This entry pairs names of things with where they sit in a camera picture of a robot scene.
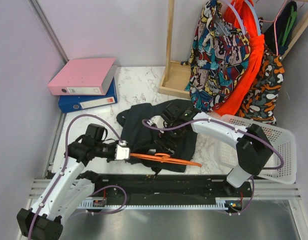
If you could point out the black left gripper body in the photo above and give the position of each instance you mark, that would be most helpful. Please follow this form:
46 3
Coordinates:
106 150

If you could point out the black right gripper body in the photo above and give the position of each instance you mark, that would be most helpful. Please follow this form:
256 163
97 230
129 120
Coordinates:
174 135

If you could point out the orange hanger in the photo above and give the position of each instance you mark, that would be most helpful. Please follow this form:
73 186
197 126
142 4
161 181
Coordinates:
165 158

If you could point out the dark navy shorts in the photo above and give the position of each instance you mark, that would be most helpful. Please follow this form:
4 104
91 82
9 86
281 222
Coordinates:
142 140

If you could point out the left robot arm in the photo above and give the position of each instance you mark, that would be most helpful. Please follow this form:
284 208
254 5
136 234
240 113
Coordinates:
71 185

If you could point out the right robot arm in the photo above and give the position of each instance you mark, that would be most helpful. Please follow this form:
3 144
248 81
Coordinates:
252 146

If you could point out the camouflage print shorts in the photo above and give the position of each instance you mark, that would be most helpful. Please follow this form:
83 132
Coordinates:
260 101

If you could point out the comic print shorts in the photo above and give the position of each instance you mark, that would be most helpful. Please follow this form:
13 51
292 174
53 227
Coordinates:
219 56

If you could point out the orange shorts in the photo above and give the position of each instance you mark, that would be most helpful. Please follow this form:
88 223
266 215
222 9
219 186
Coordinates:
256 43

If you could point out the navy ribbed shorts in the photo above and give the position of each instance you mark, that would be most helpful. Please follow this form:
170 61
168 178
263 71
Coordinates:
280 25

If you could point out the lilac hanger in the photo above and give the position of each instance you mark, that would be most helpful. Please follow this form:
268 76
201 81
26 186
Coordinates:
234 11

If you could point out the light blue hanger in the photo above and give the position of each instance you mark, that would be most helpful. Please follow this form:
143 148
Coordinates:
254 16

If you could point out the green hanger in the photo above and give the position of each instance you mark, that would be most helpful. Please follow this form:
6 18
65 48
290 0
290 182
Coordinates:
290 22

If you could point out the pink hanger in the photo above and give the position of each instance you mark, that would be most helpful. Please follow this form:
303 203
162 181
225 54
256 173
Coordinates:
274 25

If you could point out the wooden clothes rack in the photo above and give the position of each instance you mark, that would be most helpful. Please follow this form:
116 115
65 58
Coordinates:
176 76

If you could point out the blue binder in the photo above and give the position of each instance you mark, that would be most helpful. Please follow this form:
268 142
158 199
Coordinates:
68 104

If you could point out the pink binder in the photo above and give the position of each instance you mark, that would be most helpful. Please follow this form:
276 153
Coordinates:
85 76

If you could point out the white plastic basket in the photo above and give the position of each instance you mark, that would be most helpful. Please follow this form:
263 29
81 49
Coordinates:
281 139

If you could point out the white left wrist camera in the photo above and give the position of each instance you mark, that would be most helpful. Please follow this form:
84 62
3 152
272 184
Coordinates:
122 151

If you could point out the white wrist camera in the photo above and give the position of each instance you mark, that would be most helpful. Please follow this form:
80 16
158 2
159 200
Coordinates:
157 122
122 151

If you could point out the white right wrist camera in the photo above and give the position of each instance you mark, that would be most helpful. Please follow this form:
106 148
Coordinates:
157 122

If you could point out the white cable duct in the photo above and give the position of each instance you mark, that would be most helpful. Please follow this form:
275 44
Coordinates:
91 204

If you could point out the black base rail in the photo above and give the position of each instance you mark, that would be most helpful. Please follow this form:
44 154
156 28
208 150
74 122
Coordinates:
140 189

